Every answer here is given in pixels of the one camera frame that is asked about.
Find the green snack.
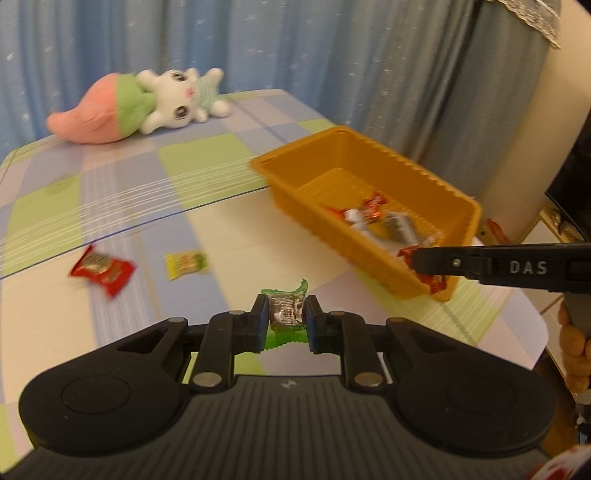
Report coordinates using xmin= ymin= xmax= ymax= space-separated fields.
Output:
xmin=260 ymin=279 xmax=308 ymax=350

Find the checkered tablecloth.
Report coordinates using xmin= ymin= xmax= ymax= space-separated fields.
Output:
xmin=1 ymin=90 xmax=548 ymax=469

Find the clear dark snack packet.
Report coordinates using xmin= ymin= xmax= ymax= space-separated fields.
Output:
xmin=383 ymin=211 xmax=418 ymax=245

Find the person's right hand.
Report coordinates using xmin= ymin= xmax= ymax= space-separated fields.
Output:
xmin=559 ymin=301 xmax=591 ymax=394

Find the red candy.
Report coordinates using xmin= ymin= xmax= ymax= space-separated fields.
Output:
xmin=397 ymin=245 xmax=447 ymax=293

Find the yellow green candy packet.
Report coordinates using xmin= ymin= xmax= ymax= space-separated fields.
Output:
xmin=164 ymin=250 xmax=208 ymax=281

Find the red candy wrapper in tray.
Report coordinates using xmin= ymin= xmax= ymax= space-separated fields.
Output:
xmin=325 ymin=192 xmax=388 ymax=221

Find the white bunny carrot plush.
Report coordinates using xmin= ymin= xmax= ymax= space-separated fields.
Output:
xmin=46 ymin=68 xmax=230 ymax=145

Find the white snack packet in tray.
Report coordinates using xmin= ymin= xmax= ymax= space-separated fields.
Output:
xmin=344 ymin=209 xmax=393 ymax=246

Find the orange plastic tray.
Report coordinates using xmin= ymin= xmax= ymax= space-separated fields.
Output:
xmin=250 ymin=127 xmax=482 ymax=302

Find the red jujube snack packet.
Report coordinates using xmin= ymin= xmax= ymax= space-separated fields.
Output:
xmin=69 ymin=244 xmax=136 ymax=299

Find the grey curtain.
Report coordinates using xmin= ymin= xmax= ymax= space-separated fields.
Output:
xmin=420 ymin=1 xmax=562 ymax=197

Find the blue star curtain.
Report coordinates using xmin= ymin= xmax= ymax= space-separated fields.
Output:
xmin=1 ymin=1 xmax=481 ymax=157

